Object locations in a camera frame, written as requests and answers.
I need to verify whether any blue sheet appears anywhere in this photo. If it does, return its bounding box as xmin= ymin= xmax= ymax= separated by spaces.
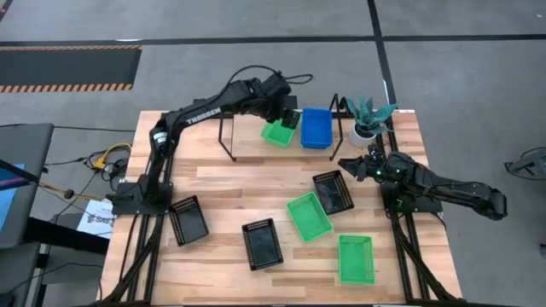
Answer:
xmin=0 ymin=163 xmax=26 ymax=234

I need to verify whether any green snake plant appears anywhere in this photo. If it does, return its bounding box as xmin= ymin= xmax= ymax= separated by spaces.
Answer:
xmin=345 ymin=94 xmax=398 ymax=137

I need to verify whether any black hazard-striped floor mat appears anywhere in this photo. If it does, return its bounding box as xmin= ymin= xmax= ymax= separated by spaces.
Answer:
xmin=0 ymin=44 xmax=143 ymax=94

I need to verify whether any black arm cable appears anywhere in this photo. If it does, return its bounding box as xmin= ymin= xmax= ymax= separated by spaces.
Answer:
xmin=228 ymin=64 xmax=315 ymax=86

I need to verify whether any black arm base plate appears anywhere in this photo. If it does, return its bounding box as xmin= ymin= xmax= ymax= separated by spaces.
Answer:
xmin=111 ymin=181 xmax=174 ymax=217
xmin=380 ymin=181 xmax=444 ymax=214

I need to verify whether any yellow cable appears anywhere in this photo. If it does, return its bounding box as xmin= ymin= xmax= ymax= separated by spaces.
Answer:
xmin=38 ymin=142 xmax=133 ymax=201

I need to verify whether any black chair base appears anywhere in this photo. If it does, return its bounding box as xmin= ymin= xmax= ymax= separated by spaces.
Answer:
xmin=503 ymin=147 xmax=546 ymax=181

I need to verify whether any printed paper sheet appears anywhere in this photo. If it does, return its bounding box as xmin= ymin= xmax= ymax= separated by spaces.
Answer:
xmin=76 ymin=198 xmax=116 ymax=240

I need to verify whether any grey desk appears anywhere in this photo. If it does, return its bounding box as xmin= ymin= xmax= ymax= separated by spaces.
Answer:
xmin=0 ymin=122 xmax=55 ymax=251

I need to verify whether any black aluminium table frame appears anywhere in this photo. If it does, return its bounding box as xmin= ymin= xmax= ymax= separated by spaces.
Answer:
xmin=96 ymin=140 xmax=468 ymax=307

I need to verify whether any green plastic basket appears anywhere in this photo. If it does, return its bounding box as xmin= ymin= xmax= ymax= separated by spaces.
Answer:
xmin=286 ymin=191 xmax=334 ymax=244
xmin=338 ymin=234 xmax=377 ymax=286
xmin=260 ymin=119 xmax=297 ymax=148

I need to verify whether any white plant pot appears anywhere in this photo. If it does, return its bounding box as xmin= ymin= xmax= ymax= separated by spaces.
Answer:
xmin=349 ymin=122 xmax=379 ymax=148

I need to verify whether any blue plastic basket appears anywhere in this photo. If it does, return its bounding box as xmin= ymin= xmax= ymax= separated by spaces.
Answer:
xmin=301 ymin=107 xmax=334 ymax=147
xmin=300 ymin=107 xmax=334 ymax=150

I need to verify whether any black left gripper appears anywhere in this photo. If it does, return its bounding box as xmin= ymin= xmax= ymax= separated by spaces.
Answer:
xmin=255 ymin=72 xmax=302 ymax=130

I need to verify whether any black plastic basket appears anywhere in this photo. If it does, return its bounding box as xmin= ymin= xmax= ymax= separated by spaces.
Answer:
xmin=167 ymin=194 xmax=210 ymax=247
xmin=241 ymin=217 xmax=285 ymax=272
xmin=311 ymin=169 xmax=356 ymax=216

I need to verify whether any black floor cable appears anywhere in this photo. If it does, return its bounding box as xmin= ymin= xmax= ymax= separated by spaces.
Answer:
xmin=44 ymin=148 xmax=129 ymax=193

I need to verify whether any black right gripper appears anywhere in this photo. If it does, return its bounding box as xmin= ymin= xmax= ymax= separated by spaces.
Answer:
xmin=338 ymin=156 xmax=388 ymax=184

